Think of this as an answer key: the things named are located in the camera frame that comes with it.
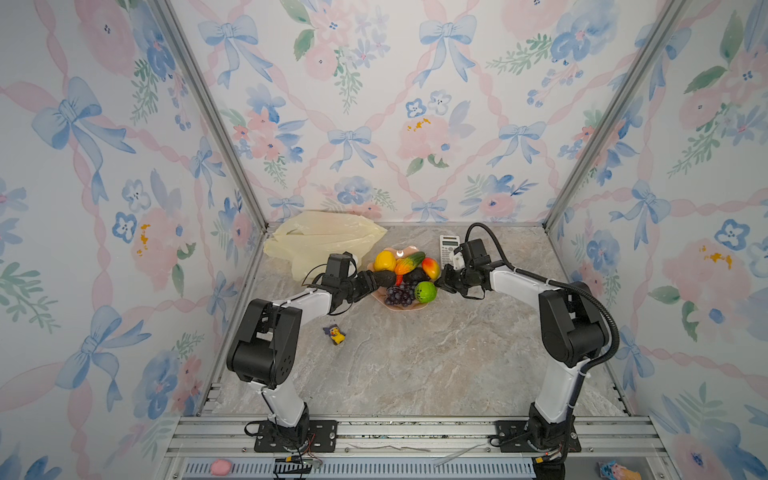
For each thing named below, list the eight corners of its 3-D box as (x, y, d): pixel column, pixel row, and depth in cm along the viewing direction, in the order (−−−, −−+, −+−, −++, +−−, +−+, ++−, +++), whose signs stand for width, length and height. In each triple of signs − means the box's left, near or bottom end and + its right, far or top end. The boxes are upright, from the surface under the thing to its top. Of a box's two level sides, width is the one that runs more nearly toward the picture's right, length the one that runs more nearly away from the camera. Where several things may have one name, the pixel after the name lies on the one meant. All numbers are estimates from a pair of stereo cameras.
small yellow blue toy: (324, 332, 94) (322, 328, 92) (334, 324, 96) (333, 320, 93) (337, 347, 91) (336, 343, 89) (348, 338, 93) (347, 334, 90)
